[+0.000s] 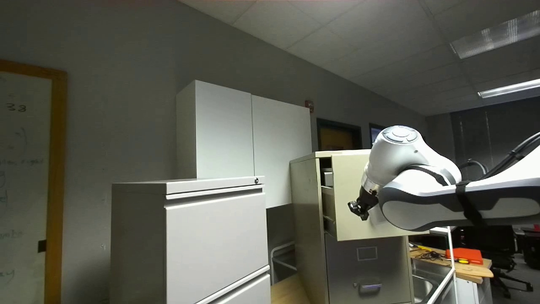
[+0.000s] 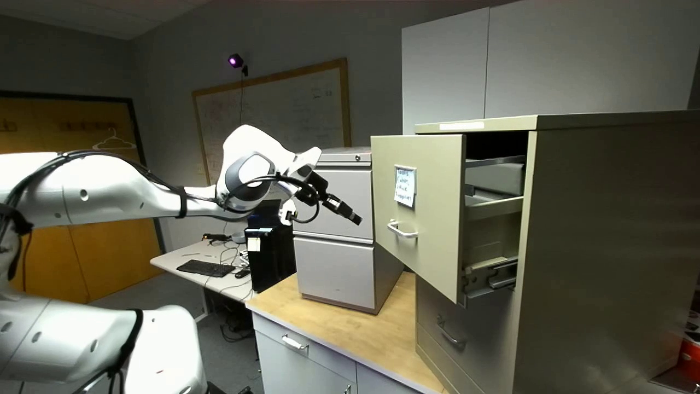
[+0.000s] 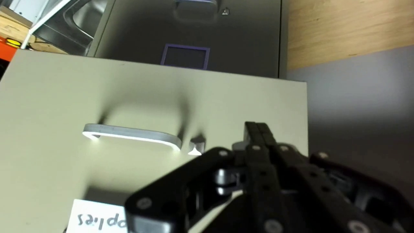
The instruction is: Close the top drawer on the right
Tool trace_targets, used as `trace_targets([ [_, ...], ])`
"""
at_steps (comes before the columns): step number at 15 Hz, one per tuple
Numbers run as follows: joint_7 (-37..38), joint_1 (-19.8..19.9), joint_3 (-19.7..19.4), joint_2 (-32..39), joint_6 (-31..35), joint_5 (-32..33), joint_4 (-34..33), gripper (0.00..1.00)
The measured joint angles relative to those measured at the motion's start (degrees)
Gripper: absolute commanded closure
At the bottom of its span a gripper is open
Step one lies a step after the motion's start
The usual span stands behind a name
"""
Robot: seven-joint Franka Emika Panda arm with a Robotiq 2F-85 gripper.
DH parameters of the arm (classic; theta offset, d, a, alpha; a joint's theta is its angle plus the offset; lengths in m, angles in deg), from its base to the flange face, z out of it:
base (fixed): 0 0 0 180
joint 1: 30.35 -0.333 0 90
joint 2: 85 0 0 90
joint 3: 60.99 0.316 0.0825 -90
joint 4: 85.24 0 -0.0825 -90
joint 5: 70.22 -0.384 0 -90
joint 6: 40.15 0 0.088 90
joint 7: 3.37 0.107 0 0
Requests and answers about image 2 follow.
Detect closed beige drawer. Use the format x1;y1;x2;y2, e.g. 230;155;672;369
415;273;521;394

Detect wood framed whiteboard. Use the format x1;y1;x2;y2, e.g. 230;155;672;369
191;57;352;185

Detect dark drawer handle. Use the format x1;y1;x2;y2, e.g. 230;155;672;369
435;314;468;352

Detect open beige drawer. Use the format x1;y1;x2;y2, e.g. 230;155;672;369
371;133;530;308

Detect black computer tower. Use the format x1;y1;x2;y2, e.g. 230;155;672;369
244;199;298;294

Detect grey counter drawer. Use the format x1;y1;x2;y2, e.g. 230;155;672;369
252;312;359;384

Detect beige filing cabinet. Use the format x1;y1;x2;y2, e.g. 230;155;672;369
371;109;700;394

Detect grey cabinet drawer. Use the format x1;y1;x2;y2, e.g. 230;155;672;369
295;166;376;242
293;235;377;312

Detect black cables on floor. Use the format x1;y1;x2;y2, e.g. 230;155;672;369
218;304;255;344

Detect white clothes hanger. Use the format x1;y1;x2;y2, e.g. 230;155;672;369
91;127;138;152

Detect white paper note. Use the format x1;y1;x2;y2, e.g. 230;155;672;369
394;165;417;208

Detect red container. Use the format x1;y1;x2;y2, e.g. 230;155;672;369
677;335;700;385

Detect camera on mount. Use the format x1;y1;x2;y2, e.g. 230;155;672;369
227;53;250;78

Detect grey wall cabinets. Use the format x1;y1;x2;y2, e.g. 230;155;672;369
401;0;700;135

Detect white desk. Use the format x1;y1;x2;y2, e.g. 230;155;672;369
150;239;258;305

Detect black keyboard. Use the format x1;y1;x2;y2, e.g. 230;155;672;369
176;259;237;279

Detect grey filing cabinet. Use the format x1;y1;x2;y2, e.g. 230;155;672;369
292;146;406;316

